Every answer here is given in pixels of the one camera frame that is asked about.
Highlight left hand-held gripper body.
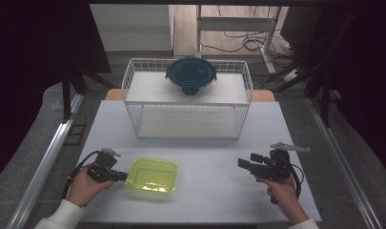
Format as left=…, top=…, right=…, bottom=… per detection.
left=86, top=147, right=122, bottom=184

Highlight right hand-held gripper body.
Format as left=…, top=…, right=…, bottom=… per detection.
left=254, top=141, right=312, bottom=184

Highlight yellow-green rectangular plastic container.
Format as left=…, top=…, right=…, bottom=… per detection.
left=125, top=157, right=179, bottom=195

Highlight white wire rack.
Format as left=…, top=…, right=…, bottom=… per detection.
left=121, top=57, right=254, bottom=141

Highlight round dark blue lidded container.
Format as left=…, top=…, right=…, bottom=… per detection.
left=165, top=56, right=218, bottom=97

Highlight person's left hand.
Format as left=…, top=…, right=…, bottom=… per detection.
left=66, top=164, right=117, bottom=208

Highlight person's right hand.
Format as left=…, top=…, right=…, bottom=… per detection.
left=254, top=175, right=310, bottom=226

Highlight wooden board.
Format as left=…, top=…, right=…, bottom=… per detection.
left=104, top=88, right=276, bottom=103

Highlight black stand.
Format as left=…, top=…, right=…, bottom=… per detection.
left=60, top=65, right=118, bottom=123
left=273, top=9, right=360, bottom=129

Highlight white power strip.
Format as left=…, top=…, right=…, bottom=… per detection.
left=282, top=68, right=300, bottom=84

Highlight dark curtain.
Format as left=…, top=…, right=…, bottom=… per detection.
left=279, top=0, right=386, bottom=182
left=0, top=0, right=112, bottom=187

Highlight white cabinet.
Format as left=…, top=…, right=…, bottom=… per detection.
left=89, top=4, right=175, bottom=52

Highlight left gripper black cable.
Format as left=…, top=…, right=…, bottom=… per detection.
left=60, top=150, right=101, bottom=200

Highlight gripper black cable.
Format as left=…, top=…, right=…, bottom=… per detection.
left=60, top=150, right=101, bottom=200
left=270, top=163, right=305, bottom=205

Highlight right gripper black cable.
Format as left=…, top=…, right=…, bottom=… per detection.
left=270, top=163, right=305, bottom=205

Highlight aluminium rail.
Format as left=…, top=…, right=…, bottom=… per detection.
left=5, top=93, right=86, bottom=229
left=304, top=94, right=384, bottom=229

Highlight black floor cables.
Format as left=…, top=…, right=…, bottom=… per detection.
left=199, top=5, right=296, bottom=60

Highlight white metal desk frame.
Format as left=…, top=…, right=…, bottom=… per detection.
left=193, top=4, right=282, bottom=74

